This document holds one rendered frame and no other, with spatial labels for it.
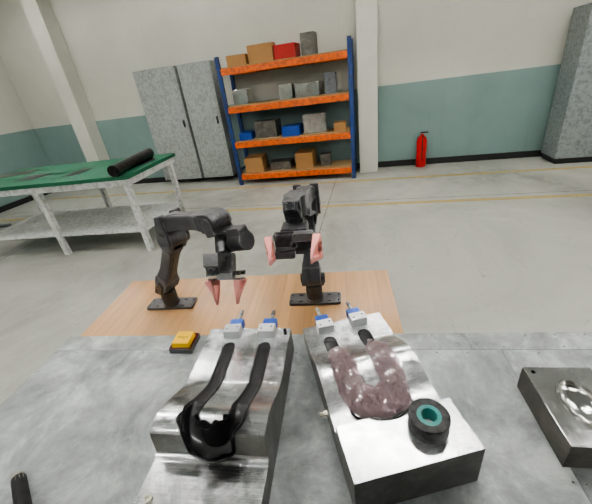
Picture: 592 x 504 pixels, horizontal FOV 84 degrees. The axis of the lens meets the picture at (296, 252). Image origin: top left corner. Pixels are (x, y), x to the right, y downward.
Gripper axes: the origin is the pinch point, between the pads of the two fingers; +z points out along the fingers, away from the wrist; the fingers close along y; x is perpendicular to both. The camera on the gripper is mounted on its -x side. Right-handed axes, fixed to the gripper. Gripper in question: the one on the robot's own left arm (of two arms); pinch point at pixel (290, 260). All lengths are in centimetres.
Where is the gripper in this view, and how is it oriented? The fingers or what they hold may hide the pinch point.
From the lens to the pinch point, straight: 75.7
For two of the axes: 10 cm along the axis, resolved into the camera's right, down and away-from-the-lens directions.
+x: 1.2, 8.7, 4.8
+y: 9.9, -0.5, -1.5
